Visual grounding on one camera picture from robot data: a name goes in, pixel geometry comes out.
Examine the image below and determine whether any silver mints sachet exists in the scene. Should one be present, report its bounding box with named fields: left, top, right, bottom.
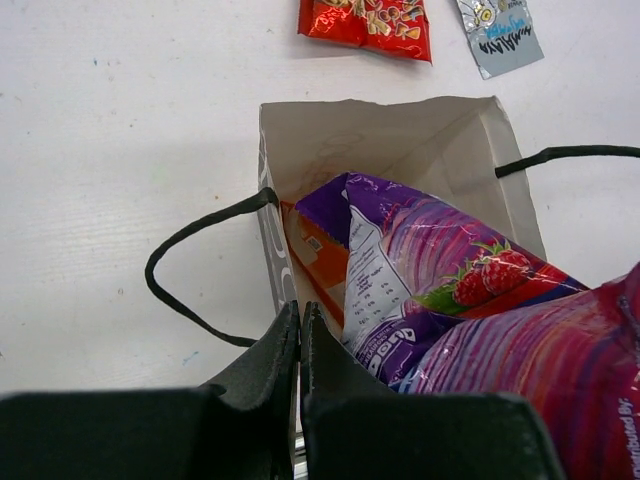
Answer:
left=456, top=0, right=544, bottom=80

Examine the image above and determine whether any orange Fox's fruits candy bag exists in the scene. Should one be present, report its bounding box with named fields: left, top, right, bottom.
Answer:
left=281, top=202, right=348, bottom=332

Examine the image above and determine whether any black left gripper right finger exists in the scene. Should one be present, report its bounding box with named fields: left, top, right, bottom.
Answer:
left=301, top=302, right=400, bottom=479

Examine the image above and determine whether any white paper coffee bag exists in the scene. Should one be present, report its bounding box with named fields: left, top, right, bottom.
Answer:
left=144, top=96, right=639, bottom=325

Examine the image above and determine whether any purple Fox's berries candy bag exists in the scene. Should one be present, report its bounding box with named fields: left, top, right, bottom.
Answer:
left=295, top=173, right=639, bottom=479

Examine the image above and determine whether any red snack packet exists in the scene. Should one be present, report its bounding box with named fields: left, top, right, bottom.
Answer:
left=298, top=0, right=432, bottom=62

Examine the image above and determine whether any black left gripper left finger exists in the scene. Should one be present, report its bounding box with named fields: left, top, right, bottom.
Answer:
left=198, top=301, right=300, bottom=479

